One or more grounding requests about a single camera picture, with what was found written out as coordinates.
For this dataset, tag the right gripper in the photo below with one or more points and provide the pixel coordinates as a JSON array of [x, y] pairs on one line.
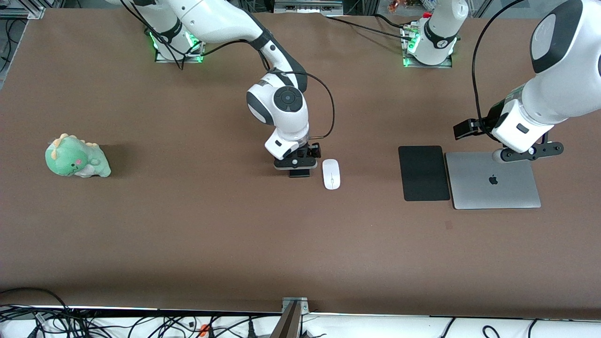
[[311, 151]]

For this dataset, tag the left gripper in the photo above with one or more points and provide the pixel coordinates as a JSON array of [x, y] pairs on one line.
[[482, 125]]

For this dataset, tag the white computer mouse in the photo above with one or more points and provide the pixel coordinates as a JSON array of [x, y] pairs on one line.
[[331, 173]]

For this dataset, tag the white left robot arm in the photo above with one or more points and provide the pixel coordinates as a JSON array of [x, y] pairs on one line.
[[558, 94]]

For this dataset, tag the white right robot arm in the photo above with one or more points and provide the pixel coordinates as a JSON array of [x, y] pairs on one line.
[[211, 19]]

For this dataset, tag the black mouse pad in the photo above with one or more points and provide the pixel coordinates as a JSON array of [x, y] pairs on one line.
[[424, 173]]

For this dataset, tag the silver closed laptop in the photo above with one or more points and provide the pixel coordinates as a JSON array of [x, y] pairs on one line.
[[474, 183]]

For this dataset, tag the grey metal box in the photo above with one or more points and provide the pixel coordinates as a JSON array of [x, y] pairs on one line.
[[307, 7]]

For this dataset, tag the orange patterned object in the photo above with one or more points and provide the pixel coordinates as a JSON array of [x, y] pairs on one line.
[[394, 5]]

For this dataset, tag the green dinosaur plush toy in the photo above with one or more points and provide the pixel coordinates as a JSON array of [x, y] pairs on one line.
[[75, 159]]

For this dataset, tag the metal table edge bracket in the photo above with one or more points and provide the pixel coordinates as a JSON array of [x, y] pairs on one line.
[[303, 307]]

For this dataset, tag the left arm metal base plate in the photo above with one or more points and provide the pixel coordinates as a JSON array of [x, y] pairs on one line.
[[422, 65]]

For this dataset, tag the dark metal post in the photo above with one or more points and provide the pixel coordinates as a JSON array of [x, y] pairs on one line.
[[287, 326]]

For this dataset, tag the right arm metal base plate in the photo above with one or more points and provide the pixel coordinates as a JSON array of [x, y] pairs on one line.
[[165, 60]]

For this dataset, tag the aluminium frame profile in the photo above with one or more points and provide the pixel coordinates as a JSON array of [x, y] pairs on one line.
[[28, 14]]

